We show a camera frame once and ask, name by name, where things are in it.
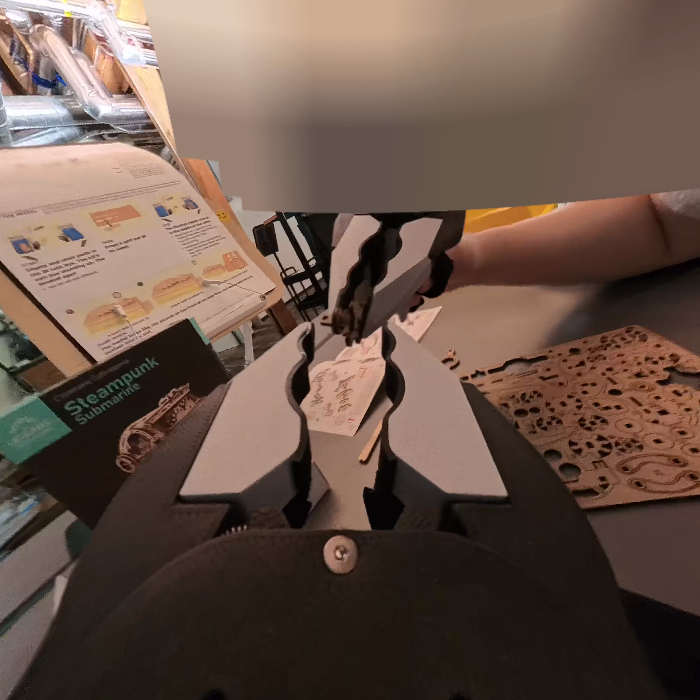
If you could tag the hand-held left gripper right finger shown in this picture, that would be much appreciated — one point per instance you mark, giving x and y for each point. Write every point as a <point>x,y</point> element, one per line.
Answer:
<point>448,437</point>

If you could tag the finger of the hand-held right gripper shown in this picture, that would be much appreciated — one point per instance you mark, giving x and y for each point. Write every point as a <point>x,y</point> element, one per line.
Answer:
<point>399,295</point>
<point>344,251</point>

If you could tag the person's right forearm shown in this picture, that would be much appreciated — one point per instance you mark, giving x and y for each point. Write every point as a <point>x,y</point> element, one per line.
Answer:
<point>547,246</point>

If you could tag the black metal cart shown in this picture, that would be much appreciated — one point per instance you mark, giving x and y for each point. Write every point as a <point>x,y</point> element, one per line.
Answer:
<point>295,273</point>

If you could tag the small wooden gear assembly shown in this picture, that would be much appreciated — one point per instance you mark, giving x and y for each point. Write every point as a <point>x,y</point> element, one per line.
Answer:
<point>342,321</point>

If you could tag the yellow plastic bin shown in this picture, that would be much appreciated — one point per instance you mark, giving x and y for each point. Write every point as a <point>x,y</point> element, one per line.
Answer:
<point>514,216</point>

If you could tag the laser-cut wooden parts sheet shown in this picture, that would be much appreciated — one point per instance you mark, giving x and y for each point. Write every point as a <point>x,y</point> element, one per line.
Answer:
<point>601,415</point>

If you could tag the black cardboard box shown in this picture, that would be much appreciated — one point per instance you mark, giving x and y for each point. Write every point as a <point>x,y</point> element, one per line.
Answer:
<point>109,437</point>

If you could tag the person's right hand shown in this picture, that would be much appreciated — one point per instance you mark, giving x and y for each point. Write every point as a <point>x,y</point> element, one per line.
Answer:
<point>414,307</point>

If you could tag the open instruction booklet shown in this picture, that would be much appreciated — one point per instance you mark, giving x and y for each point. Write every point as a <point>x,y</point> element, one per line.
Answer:
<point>109,246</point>

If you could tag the black quilted cushion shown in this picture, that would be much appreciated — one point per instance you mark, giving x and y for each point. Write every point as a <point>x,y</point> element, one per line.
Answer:
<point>672,656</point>

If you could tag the wooden easel stand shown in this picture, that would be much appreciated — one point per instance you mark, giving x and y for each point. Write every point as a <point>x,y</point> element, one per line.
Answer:
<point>199,186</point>

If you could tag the small wooden axle stick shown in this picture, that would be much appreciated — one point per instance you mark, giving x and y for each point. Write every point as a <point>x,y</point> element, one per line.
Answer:
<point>371,443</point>

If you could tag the silver duct pipes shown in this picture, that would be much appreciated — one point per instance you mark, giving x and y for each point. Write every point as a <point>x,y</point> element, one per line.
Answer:
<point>65,65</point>

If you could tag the printed instruction leaflet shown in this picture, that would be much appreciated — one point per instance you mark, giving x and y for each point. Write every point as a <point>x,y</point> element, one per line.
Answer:
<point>339,394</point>

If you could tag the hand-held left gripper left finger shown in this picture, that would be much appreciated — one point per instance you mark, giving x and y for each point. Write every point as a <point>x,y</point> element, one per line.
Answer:
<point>246,437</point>

